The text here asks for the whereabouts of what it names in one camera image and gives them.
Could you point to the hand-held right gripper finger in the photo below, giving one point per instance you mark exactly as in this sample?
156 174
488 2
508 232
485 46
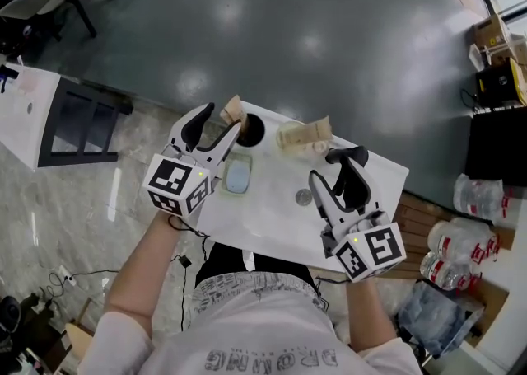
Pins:
327 208
358 192

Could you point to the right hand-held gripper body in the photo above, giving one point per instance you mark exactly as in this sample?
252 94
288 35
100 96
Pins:
379 249

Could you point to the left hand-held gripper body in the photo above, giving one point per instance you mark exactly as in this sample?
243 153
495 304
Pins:
169 184

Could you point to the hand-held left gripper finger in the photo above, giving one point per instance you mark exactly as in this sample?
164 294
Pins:
224 146
193 126

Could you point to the grey-blue cup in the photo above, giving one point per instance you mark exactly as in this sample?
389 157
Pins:
255 132

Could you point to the clear yellowish cup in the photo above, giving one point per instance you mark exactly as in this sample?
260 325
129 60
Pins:
284 134

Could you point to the person's left forearm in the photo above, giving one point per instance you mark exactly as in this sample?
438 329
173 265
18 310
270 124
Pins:
136 278

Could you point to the person's right forearm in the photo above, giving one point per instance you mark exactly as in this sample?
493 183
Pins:
368 315

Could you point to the metal sink drain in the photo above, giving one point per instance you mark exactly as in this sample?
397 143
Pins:
302 197

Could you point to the group of water jugs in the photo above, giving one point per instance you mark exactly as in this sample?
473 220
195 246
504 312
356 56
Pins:
407 233

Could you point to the pale blue soap bar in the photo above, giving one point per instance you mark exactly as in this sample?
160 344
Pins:
238 177

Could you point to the green soap dish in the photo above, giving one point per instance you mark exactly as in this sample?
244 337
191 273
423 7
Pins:
224 188

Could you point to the small clear glass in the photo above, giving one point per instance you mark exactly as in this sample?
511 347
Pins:
317 148

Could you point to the person's black trousers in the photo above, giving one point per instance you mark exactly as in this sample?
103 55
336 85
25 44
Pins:
280 262

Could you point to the bluish plastic wrapped bundle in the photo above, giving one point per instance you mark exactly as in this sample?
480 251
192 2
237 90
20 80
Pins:
436 320

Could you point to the black sink stand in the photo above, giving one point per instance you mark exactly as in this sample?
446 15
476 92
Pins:
82 126

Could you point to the person's patterned white garment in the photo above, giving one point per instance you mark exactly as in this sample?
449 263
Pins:
255 291

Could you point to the white power strip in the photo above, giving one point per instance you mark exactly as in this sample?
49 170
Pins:
68 276

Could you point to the large black box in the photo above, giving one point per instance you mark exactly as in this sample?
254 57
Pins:
498 146

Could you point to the person's white printed t-shirt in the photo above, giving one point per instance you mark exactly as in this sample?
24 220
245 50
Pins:
255 340

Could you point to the small white side table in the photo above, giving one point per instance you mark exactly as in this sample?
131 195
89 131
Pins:
24 126

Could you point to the black bin with yellow lid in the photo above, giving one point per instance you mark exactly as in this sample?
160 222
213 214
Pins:
494 85

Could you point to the tan wooden stool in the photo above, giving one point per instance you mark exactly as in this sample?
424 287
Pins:
78 336

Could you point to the small white box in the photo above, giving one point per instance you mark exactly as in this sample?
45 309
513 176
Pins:
477 58

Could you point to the small black faucet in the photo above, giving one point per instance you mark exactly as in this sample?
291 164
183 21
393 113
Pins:
7 76

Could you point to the cardboard box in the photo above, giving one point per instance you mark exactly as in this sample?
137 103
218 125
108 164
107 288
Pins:
490 31
516 52

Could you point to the black equipment pile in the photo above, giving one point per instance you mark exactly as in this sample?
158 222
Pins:
20 332

